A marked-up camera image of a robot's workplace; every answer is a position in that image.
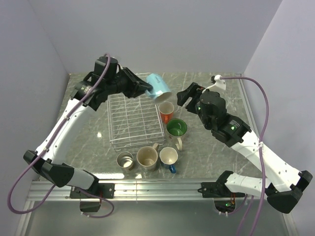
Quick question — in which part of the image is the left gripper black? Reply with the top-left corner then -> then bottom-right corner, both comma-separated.
105,66 -> 152,98

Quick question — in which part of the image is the orange mug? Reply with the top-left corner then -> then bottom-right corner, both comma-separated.
158,101 -> 174,124

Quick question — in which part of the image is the light blue mug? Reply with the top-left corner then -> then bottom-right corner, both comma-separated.
145,73 -> 172,104

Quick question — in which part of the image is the green interior floral mug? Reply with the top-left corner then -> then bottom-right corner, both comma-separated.
166,118 -> 188,151

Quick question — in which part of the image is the beige patterned mug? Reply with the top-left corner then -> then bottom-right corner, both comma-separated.
136,143 -> 159,171

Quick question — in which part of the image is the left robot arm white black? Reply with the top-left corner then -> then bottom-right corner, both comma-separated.
23,57 -> 153,198

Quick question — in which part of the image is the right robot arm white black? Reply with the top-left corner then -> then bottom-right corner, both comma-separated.
177,83 -> 313,214

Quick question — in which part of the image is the dark blue faceted mug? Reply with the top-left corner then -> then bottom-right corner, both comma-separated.
159,147 -> 178,174

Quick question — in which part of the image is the stainless steel cup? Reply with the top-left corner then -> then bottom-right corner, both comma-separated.
116,151 -> 135,173

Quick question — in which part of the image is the white wire dish rack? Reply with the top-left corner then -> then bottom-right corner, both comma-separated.
106,72 -> 165,150

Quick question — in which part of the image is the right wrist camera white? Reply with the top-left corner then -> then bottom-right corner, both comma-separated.
209,75 -> 226,92

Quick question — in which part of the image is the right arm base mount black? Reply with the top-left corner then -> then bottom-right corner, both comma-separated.
196,181 -> 247,213

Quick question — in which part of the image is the aluminium mounting rail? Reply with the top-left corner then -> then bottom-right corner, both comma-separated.
23,179 -> 298,236

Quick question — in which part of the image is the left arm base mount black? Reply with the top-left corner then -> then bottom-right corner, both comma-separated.
69,183 -> 115,216

